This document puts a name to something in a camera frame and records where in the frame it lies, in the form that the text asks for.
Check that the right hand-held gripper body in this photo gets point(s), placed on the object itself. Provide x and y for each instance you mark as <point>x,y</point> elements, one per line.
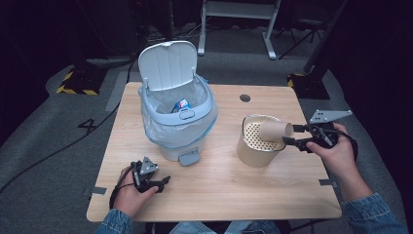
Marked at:
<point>324,116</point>

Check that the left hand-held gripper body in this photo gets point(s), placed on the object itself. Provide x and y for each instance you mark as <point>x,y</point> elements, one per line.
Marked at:
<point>147,166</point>

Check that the brown paper cup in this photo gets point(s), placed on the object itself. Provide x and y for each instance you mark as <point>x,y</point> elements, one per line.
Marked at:
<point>274,130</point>

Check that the beige strainer bucket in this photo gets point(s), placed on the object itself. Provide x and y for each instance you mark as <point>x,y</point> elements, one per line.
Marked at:
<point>253,156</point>

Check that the white and blue pedal bin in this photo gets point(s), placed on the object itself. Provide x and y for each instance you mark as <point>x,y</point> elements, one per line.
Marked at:
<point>181,130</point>

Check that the colourful snack carton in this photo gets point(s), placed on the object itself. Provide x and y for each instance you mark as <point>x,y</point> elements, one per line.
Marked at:
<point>181,105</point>

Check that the person's left hand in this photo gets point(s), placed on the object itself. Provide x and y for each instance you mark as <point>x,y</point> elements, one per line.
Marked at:
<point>130,198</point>

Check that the person's right hand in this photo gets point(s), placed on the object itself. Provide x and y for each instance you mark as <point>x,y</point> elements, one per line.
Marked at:
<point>337,159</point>

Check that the black stand with slanted pole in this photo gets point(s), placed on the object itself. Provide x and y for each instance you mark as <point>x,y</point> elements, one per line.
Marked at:
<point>311,83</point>

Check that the translucent plastic bin liner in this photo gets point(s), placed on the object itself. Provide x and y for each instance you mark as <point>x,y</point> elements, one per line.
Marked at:
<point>172,135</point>

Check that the grey tape strip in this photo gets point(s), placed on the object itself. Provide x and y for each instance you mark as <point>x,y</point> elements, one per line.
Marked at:
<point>328,183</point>
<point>95,190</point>

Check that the black tripod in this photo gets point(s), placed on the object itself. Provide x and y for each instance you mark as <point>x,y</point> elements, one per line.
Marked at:
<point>305,29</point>

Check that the black stand base hazard tape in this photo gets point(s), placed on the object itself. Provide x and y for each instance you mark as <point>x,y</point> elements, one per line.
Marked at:
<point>82,81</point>

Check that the white metal desk frame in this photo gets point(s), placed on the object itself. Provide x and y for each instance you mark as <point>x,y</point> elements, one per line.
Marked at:
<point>238,9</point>

